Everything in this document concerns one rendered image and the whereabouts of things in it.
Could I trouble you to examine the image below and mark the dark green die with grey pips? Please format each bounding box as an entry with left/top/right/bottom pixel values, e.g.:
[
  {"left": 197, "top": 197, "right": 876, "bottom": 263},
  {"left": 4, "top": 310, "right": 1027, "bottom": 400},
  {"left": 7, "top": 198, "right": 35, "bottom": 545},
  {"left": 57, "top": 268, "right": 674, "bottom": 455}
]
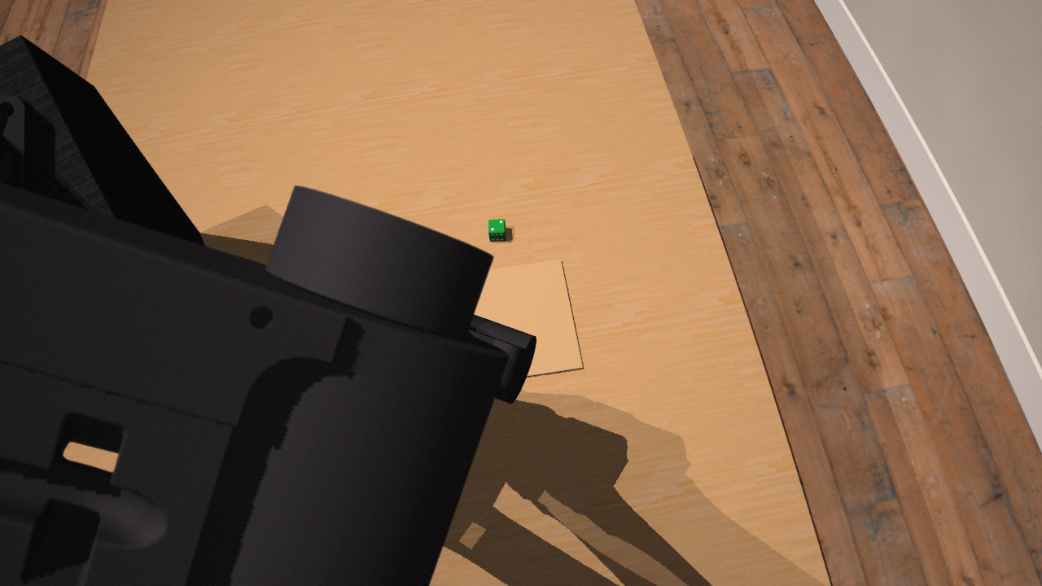
[{"left": 488, "top": 219, "right": 506, "bottom": 242}]

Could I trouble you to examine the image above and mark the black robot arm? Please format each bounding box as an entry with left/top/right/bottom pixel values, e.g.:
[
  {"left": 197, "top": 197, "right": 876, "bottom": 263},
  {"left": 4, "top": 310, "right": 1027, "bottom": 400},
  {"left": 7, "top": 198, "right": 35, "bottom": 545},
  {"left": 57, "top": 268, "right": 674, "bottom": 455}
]
[{"left": 0, "top": 95, "right": 536, "bottom": 586}]

